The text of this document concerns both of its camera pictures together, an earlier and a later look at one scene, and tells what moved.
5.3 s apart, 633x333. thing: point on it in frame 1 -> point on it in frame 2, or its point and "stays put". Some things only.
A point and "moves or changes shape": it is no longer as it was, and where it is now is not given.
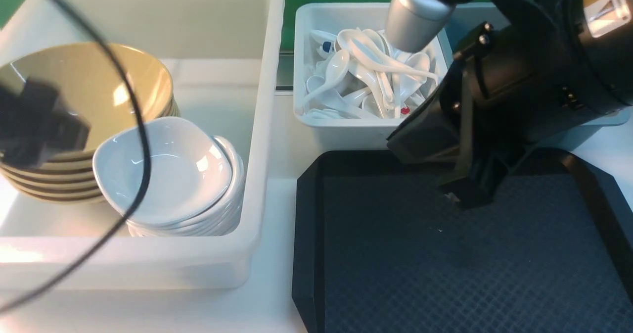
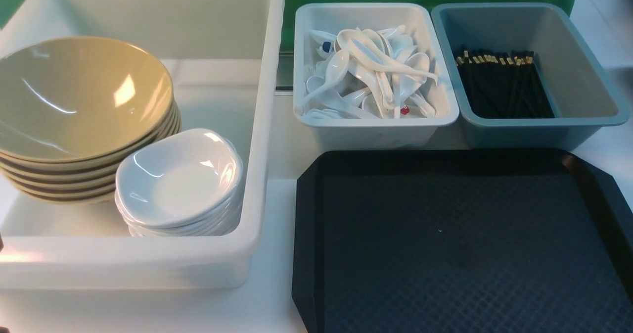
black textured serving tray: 377,247 stays put
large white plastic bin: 220,40 stays put
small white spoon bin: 352,88 stays put
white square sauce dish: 190,168 moves or changes shape
